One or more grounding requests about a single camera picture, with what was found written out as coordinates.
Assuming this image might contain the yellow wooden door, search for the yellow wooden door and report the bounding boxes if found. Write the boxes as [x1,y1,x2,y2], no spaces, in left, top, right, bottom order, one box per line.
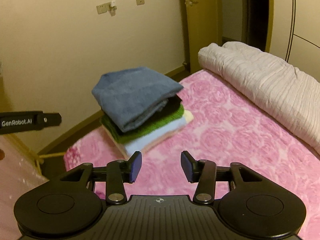
[182,0,223,74]

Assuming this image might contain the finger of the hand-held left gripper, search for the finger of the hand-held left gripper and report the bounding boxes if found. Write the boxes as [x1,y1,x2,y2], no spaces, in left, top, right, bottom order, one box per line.
[41,112,62,129]

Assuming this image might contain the blue denim jeans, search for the blue denim jeans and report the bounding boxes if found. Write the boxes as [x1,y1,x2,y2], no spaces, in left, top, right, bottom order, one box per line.
[91,66,184,133]

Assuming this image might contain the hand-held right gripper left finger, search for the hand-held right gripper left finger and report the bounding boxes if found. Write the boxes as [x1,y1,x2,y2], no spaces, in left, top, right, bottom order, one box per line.
[56,151,142,205]

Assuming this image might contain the cream wardrobe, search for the cream wardrobe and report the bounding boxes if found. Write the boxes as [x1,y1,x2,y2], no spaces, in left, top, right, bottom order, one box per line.
[271,0,320,64]

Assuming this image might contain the cream folded cloth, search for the cream folded cloth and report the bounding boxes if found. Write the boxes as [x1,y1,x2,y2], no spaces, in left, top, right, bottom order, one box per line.
[181,110,194,124]

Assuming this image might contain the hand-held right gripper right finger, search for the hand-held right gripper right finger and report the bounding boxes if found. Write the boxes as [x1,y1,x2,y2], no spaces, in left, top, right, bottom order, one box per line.
[180,150,267,204]

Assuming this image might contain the folded beige blanket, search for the folded beige blanket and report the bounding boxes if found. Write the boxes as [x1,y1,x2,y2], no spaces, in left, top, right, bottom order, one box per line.
[197,41,320,155]

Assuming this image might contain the pink rose print blanket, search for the pink rose print blanket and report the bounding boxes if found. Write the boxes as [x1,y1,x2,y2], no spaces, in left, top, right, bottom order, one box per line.
[64,70,320,240]

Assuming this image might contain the green folded cloth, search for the green folded cloth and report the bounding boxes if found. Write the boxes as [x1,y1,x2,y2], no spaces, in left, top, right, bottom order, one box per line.
[100,105,185,143]

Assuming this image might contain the light blue folded cloth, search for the light blue folded cloth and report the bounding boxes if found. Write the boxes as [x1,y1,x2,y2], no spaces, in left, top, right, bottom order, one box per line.
[124,117,187,157]

